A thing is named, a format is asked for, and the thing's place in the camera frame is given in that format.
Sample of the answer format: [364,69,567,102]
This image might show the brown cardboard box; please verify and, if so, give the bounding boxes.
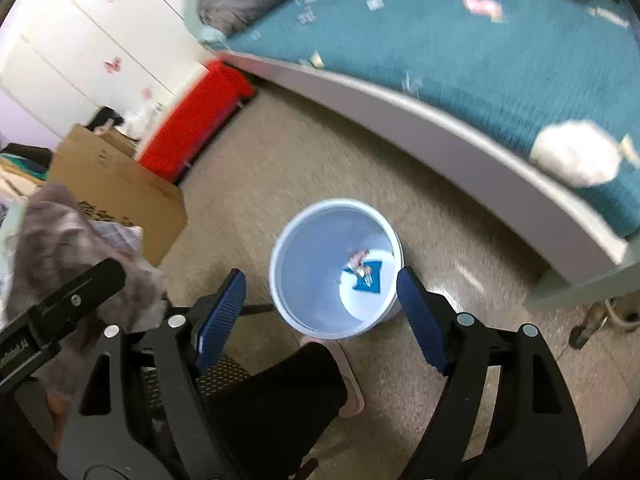
[48,125,188,266]

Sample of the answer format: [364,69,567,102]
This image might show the white round trash bin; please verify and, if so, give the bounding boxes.
[269,198,405,340]

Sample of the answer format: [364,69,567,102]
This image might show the red covered low bench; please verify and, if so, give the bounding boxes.
[138,58,255,183]

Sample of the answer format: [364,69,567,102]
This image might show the teal knitted bed blanket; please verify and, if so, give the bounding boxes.
[227,0,639,236]

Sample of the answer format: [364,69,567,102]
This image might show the black trouser leg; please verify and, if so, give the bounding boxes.
[203,344,347,479]

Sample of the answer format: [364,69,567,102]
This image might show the pink slipper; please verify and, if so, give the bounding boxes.
[299,336,366,418]

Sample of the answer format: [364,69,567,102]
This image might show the fluffy grey sleeve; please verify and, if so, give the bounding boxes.
[4,183,168,400]

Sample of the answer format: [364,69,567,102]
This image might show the white wardrobe doors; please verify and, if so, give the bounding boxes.
[1,0,207,139]

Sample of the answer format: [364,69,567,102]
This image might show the grey bed frame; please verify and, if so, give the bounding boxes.
[220,51,636,283]

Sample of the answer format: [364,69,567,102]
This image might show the blue snack wrapper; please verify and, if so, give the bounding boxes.
[343,260,383,295]

